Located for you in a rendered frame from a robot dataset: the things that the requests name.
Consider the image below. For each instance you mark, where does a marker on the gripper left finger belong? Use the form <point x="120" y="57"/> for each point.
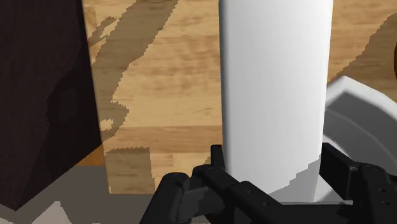
<point x="217" y="180"/>

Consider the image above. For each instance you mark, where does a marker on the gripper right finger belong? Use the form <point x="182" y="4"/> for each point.
<point x="372" y="186"/>

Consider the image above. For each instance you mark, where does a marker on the white plate with grey inside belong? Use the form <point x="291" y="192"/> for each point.
<point x="359" y="121"/>

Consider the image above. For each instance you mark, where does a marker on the tall white cylinder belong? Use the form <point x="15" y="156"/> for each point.
<point x="274" y="93"/>

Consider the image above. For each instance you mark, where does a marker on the dark robot stand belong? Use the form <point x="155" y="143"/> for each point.
<point x="40" y="93"/>

